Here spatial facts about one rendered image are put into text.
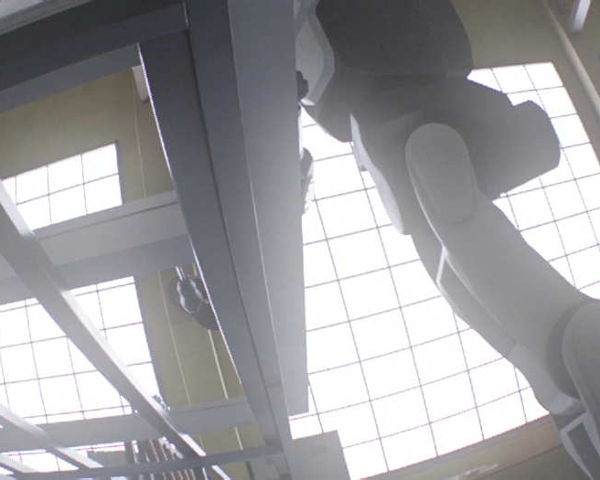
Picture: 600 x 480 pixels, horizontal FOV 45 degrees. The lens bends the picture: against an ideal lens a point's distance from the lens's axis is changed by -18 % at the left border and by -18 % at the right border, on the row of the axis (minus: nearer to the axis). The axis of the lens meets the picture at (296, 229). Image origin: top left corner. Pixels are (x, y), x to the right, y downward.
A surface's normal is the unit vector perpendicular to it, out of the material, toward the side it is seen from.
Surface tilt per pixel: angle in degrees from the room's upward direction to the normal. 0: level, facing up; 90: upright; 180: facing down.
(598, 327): 90
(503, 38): 90
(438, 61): 119
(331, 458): 90
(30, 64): 180
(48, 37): 90
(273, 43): 180
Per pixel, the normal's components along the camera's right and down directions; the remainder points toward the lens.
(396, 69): 0.48, 0.00
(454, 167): -0.08, -0.41
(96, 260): 0.24, 0.88
